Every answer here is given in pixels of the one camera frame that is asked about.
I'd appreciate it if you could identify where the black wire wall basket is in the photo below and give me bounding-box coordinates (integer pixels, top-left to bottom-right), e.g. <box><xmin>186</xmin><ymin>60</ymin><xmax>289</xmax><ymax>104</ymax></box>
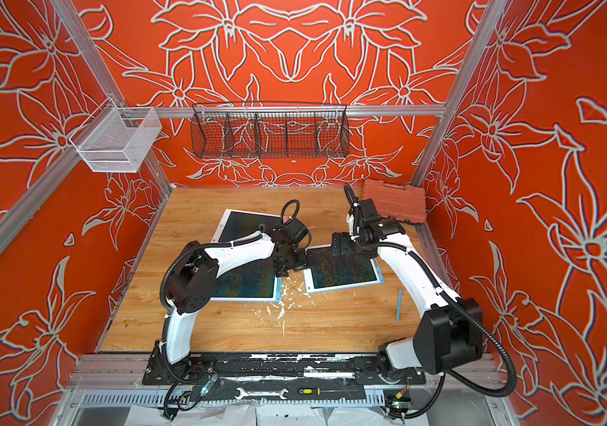
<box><xmin>190</xmin><ymin>102</ymin><xmax>351</xmax><ymax>160</ymax></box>

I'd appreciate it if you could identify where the clear plastic wall bin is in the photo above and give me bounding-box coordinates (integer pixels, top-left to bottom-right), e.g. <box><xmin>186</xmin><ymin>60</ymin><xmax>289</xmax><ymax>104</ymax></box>
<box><xmin>69</xmin><ymin>99</ymin><xmax>162</xmax><ymax>173</ymax></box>

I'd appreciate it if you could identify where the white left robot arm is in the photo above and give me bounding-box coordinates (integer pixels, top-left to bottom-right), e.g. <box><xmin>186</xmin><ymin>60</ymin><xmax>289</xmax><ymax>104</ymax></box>
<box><xmin>155</xmin><ymin>199</ymin><xmax>312</xmax><ymax>384</ymax></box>

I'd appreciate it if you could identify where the blue tablet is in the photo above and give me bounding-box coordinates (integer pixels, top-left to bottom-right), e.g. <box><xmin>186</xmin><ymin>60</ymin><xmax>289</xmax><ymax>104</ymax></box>
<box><xmin>210</xmin><ymin>258</ymin><xmax>281</xmax><ymax>303</ymax></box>
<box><xmin>303</xmin><ymin>245</ymin><xmax>384</xmax><ymax>294</ymax></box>

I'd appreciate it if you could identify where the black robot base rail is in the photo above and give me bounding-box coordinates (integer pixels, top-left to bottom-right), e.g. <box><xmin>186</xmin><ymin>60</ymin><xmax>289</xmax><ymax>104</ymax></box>
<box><xmin>142</xmin><ymin>350</ymin><xmax>426</xmax><ymax>385</ymax></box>

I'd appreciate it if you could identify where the red plastic tool case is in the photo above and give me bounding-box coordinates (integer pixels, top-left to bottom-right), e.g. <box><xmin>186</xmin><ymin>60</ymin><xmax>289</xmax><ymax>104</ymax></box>
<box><xmin>362</xmin><ymin>179</ymin><xmax>427</xmax><ymax>225</ymax></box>

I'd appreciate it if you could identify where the white slotted cable duct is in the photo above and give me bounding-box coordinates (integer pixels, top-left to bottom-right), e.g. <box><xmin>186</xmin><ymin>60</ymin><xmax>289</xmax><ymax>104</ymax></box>
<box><xmin>77</xmin><ymin>389</ymin><xmax>387</xmax><ymax>408</ymax></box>

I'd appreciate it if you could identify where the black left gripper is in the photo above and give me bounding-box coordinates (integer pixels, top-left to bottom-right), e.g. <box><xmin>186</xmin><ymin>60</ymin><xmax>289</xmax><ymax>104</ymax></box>
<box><xmin>279</xmin><ymin>246</ymin><xmax>319</xmax><ymax>277</ymax></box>

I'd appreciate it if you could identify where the silver combination wrench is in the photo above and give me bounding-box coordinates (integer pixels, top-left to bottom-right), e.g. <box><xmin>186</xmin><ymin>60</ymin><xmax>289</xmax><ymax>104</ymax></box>
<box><xmin>234</xmin><ymin>387</ymin><xmax>289</xmax><ymax>400</ymax></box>

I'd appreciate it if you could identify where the yellow handled screwdriver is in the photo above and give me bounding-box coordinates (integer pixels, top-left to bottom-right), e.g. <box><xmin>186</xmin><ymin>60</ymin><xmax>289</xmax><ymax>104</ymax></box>
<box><xmin>297</xmin><ymin>387</ymin><xmax>345</xmax><ymax>396</ymax></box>

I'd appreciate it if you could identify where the blue stylus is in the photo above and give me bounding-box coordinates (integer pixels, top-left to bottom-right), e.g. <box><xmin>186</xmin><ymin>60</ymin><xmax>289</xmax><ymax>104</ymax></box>
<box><xmin>395</xmin><ymin>289</ymin><xmax>403</xmax><ymax>322</ymax></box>

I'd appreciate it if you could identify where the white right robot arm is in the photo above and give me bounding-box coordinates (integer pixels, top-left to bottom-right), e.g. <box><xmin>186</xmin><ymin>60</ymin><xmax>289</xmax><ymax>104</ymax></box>
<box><xmin>332</xmin><ymin>184</ymin><xmax>518</xmax><ymax>398</ymax></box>

